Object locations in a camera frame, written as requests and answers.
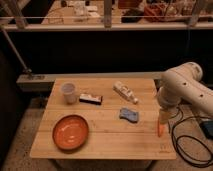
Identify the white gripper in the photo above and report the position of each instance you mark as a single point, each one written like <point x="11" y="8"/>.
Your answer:
<point x="164" y="116"/>

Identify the orange ceramic bowl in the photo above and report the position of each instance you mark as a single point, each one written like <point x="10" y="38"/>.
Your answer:
<point x="70" y="132"/>

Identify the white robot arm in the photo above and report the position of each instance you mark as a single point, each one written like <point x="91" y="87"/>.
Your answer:
<point x="182" y="82"/>

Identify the blue sponge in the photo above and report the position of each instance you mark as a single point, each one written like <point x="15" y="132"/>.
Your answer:
<point x="129" y="115"/>

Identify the wooden table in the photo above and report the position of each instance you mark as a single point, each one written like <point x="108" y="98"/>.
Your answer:
<point x="109" y="136"/>

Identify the blue power box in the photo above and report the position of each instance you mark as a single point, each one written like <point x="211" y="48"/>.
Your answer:
<point x="207" y="128"/>

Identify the white plastic bottle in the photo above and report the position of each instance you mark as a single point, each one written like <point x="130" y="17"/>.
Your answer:
<point x="125" y="92"/>

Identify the black and white box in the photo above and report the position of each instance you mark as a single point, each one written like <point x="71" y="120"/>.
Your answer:
<point x="89" y="98"/>

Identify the translucent plastic cup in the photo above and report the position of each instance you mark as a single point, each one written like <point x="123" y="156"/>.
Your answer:
<point x="68" y="91"/>

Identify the diagonal metal pole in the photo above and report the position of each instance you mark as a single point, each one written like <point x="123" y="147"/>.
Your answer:
<point x="26" y="69"/>

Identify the metal rail beam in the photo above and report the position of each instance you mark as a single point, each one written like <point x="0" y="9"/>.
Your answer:
<point x="45" y="82"/>

